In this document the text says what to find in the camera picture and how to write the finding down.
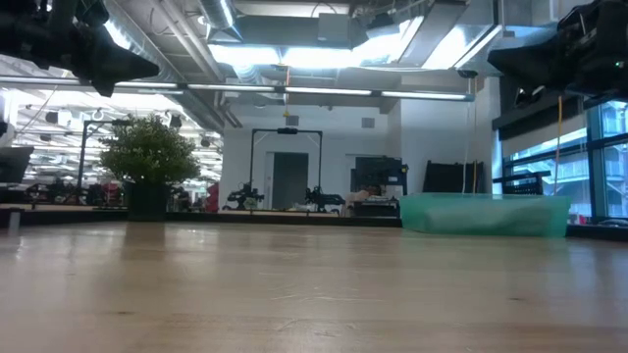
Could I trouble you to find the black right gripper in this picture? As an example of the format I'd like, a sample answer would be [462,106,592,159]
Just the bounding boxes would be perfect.
[487,0,628,110]

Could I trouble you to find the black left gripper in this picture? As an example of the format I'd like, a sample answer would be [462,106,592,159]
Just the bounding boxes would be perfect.
[0,0,161,98]

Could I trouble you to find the green translucent plastic basket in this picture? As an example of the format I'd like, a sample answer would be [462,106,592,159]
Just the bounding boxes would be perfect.
[398,192,573,239]

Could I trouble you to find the small green potted plant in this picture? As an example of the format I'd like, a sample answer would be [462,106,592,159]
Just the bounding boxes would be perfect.
[99,114,202,223]

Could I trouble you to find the black metal stand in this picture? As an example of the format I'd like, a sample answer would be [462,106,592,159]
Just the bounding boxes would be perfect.
[76,120,133,205]

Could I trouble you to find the black cart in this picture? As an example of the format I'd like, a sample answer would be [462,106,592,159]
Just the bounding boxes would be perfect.
[492,170,552,196]

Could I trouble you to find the black panel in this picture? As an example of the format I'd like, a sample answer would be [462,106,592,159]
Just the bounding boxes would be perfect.
[422,160,486,194]

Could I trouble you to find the background robot workstation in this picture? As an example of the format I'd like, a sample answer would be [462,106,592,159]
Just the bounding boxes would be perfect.
[24,176,124,207]

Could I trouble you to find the dark monitor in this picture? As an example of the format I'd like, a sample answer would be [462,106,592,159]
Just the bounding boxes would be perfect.
[0,145,35,186]

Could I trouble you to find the red object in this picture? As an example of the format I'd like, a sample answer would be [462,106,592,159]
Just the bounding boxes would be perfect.
[204,181,221,213]

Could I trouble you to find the black right side rails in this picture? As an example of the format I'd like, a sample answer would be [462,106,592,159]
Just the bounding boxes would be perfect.
[563,223,628,241]

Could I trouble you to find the black equipment rack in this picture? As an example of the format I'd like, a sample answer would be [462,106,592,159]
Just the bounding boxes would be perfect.
[349,156,409,218]

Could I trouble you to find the person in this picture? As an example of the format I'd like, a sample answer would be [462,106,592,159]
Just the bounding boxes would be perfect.
[348,184,383,203]

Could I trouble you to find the grey ceiling box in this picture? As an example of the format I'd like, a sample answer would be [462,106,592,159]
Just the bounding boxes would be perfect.
[317,13,351,46]

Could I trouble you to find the grey door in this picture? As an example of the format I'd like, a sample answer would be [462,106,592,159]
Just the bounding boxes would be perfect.
[272,152,310,211]

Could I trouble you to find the long ceiling light bar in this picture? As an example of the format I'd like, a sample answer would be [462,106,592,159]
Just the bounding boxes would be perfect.
[0,76,476,103]

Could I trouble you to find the metal air duct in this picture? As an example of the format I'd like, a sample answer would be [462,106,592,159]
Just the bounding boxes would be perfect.
[421,0,560,78]

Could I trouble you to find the dark window frame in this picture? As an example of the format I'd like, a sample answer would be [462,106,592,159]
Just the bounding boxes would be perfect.
[499,92,628,222]

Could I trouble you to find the black gantry frame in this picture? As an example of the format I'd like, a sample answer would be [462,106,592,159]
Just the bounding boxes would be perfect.
[249,127,324,212]

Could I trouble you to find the black cross rail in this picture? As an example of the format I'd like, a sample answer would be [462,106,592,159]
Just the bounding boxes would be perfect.
[0,209,403,227]

